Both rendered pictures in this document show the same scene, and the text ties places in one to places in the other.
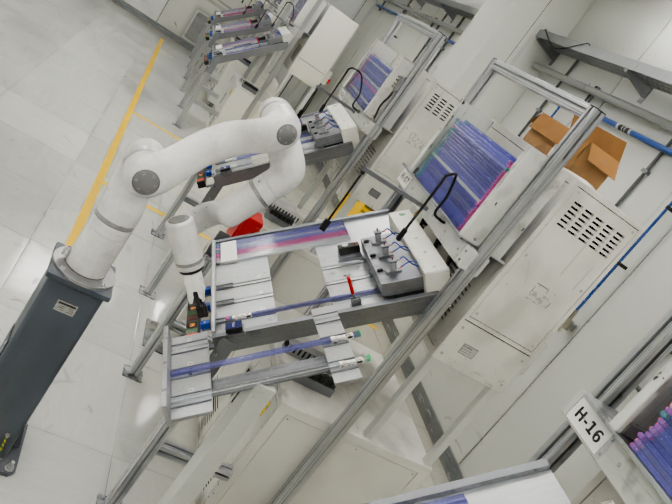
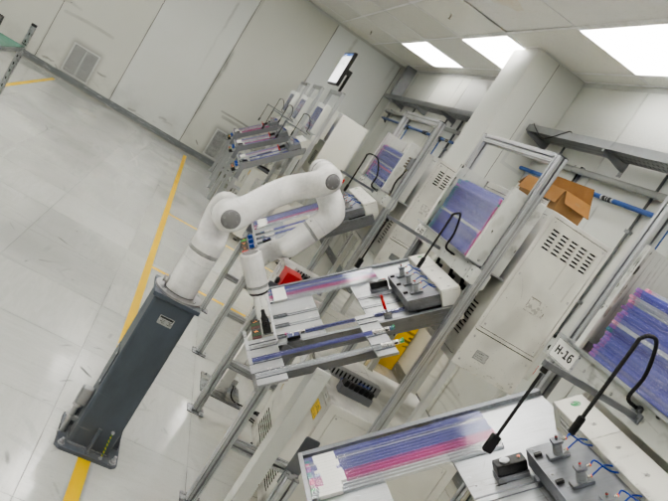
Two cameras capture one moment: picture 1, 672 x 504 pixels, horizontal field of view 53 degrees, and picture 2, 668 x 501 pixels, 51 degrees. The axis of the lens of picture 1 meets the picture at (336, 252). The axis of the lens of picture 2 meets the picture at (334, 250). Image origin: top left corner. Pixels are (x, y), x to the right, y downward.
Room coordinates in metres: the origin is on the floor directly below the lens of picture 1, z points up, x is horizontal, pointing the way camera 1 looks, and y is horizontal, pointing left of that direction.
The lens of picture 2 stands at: (-0.72, -0.14, 1.52)
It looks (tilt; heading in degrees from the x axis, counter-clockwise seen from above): 8 degrees down; 7
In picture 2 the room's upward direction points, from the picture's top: 33 degrees clockwise
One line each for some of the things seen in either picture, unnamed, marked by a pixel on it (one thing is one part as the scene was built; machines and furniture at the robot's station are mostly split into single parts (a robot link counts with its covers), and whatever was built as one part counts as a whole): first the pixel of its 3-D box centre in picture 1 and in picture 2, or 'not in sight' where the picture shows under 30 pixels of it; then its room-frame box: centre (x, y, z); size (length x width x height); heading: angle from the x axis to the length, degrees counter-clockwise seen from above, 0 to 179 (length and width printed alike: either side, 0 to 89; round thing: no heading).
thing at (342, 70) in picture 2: not in sight; (344, 73); (6.67, 1.65, 2.10); 0.58 x 0.14 x 0.41; 23
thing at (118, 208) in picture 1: (135, 180); (219, 223); (1.77, 0.57, 1.00); 0.19 x 0.12 x 0.24; 29
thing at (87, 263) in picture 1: (99, 244); (190, 272); (1.74, 0.56, 0.79); 0.19 x 0.19 x 0.18
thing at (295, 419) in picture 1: (299, 432); (342, 450); (2.40, -0.31, 0.31); 0.70 x 0.65 x 0.62; 23
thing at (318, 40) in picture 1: (280, 68); (298, 172); (6.73, 1.52, 0.95); 1.36 x 0.82 x 1.90; 113
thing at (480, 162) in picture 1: (472, 177); (473, 220); (2.30, -0.22, 1.52); 0.51 x 0.13 x 0.27; 23
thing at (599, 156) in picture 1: (575, 142); (554, 192); (2.51, -0.45, 1.82); 0.68 x 0.30 x 0.20; 23
